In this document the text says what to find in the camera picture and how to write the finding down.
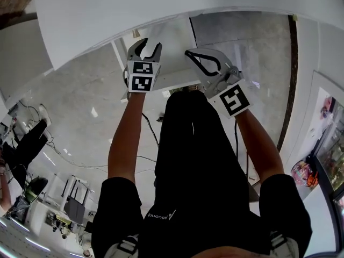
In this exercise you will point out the pink toy bag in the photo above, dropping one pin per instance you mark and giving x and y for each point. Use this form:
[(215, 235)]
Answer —
[(301, 173)]

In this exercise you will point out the person's left forearm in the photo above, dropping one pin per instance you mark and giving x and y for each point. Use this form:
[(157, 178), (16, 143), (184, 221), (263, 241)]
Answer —
[(126, 138)]

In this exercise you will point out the glass display case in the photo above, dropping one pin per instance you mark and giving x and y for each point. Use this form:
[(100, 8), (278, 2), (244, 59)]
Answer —
[(333, 149)]

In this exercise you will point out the white shelf cabinet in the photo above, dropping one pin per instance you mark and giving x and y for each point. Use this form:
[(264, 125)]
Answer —
[(24, 58)]

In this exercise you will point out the black power adapter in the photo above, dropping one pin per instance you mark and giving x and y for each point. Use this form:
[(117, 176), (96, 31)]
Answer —
[(160, 119)]

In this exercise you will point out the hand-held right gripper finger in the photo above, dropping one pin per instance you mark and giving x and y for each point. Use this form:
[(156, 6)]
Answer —
[(223, 59), (200, 72)]

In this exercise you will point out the orange toy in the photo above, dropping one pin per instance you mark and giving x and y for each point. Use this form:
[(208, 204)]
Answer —
[(312, 180)]

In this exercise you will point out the person's right forearm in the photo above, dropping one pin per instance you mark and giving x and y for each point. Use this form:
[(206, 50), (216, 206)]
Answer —
[(260, 149)]

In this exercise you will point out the white drawer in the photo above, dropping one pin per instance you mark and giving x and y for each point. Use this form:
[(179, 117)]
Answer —
[(174, 36)]

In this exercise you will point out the person's black shirt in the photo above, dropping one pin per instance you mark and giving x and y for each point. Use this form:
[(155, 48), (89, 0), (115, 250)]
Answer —
[(199, 171)]

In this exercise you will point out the beige tape piece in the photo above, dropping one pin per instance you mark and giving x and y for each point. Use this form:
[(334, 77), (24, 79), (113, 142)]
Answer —
[(135, 33), (295, 17)]

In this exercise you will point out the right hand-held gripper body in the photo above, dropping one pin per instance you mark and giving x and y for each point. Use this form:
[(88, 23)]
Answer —
[(233, 101)]

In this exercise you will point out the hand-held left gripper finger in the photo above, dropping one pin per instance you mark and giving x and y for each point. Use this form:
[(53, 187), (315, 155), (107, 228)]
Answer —
[(134, 51), (159, 52)]

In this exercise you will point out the white desk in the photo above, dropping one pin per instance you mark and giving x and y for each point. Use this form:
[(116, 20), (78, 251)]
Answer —
[(107, 9)]

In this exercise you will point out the black router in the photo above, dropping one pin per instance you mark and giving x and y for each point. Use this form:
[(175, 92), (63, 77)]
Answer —
[(75, 210)]

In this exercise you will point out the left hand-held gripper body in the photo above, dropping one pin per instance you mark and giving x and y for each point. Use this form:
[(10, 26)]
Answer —
[(141, 77)]

